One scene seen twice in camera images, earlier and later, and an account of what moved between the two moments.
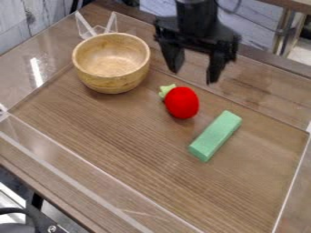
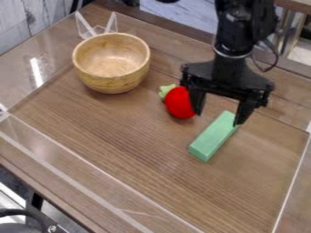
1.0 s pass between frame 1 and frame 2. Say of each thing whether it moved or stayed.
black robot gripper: moved
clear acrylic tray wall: stayed
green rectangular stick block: stayed
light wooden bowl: stayed
